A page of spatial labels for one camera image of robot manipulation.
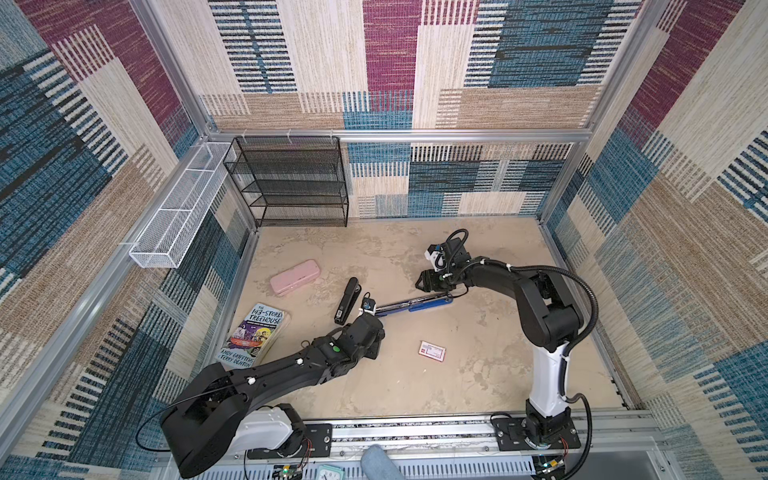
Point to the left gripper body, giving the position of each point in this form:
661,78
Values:
372,351

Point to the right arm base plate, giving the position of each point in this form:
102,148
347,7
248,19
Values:
519,433

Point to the black stapler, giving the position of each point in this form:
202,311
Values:
350,295

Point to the grey rounded object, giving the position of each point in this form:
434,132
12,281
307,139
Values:
376,465

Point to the pink pencil case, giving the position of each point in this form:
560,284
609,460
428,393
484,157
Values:
295,277

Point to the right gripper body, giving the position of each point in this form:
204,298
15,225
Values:
439,281

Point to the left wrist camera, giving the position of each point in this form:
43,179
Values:
368,305

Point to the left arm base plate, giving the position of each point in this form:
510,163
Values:
313,439

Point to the black mesh shelf rack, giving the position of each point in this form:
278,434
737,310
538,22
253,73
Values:
290,181

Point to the teal electronics box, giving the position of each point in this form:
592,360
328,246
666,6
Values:
329,472

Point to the purple paperback book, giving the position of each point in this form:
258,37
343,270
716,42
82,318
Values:
252,338

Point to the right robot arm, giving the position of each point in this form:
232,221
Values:
549,318

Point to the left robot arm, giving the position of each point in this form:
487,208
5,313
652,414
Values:
201,423

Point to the white wire basket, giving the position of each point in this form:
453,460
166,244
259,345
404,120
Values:
166,239

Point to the red white staple box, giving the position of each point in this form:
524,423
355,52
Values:
432,351

